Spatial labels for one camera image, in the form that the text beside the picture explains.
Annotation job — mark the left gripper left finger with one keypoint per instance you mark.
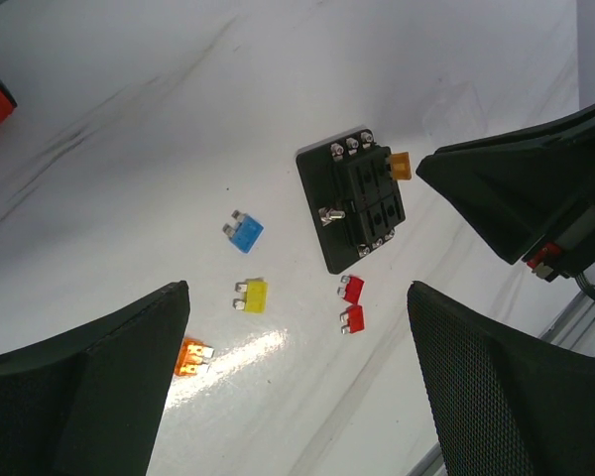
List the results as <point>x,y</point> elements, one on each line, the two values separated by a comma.
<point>89,401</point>

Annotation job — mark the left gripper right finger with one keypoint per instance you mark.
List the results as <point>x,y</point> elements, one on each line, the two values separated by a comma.
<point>506,392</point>

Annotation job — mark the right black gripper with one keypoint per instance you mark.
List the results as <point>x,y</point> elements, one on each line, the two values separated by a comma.
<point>529,194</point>

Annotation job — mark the orange blade fuse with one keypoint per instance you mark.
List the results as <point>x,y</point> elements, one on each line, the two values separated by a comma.
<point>193,358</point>
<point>400,166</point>

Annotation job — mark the black fuse box base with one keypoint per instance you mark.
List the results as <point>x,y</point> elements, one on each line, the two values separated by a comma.
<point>354,203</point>

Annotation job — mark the red blade fuse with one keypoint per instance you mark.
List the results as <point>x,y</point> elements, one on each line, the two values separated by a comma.
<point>352,319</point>
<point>351,288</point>

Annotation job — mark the yellow blade fuse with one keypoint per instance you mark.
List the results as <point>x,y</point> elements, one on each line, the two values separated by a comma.
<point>252,295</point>

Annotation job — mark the blue blade fuse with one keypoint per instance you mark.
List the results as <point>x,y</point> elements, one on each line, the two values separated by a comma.
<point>244,232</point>

